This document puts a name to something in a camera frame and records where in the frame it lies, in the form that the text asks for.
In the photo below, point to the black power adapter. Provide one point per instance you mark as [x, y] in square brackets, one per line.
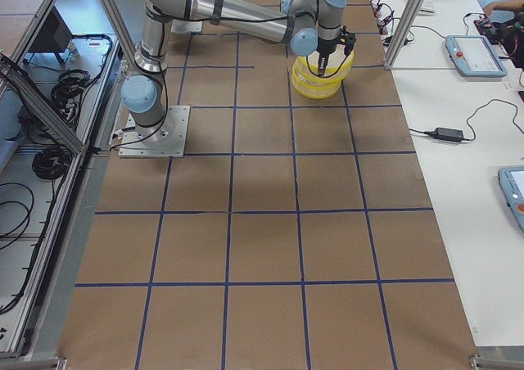
[446, 134]

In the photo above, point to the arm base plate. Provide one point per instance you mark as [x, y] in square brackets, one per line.
[168, 141]

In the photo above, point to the blue teach pendant near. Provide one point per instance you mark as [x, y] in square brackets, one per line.
[511, 183]

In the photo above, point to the yellow steamer layer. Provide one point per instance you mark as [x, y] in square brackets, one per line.
[312, 89]
[338, 67]

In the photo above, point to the blue teach pendant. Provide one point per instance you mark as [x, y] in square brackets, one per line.
[511, 183]
[473, 56]

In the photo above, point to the aluminium frame post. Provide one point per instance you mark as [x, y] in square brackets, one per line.
[398, 39]

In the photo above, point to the blue teach pendant far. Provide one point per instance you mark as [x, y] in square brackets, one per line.
[473, 56]

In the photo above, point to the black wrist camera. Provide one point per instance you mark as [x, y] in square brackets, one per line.
[348, 40]

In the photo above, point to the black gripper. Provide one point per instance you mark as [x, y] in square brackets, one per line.
[326, 46]

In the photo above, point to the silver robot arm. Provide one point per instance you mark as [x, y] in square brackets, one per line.
[306, 26]

